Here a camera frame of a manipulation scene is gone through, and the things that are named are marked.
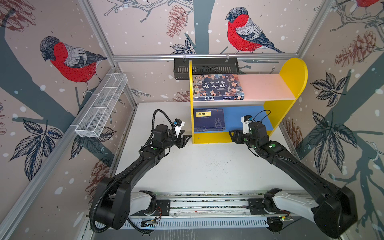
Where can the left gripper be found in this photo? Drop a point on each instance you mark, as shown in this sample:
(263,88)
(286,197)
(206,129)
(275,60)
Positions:
(181,142)

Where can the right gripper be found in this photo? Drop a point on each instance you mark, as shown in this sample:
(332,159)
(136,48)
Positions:
(237,134)

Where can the blue book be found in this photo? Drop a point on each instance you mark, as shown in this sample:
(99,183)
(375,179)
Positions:
(210,130)
(209,118)

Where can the large illustrated box book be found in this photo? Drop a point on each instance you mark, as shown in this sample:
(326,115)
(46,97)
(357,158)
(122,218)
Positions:
(217,88)

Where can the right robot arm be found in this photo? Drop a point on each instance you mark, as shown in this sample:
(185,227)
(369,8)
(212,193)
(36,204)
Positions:
(332,209)

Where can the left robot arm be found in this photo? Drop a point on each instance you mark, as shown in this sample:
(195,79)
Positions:
(113,202)

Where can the yellow pink blue bookshelf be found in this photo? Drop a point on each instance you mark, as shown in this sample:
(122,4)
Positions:
(274,92)

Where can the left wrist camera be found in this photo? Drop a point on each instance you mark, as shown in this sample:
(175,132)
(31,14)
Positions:
(178,124)

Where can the black slotted wall basket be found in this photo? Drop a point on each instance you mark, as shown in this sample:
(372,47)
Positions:
(204,66)

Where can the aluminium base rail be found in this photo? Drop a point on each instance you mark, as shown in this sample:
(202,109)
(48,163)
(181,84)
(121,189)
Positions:
(211,210)

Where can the white wire mesh basket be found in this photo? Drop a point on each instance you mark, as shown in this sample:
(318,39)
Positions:
(99,112)

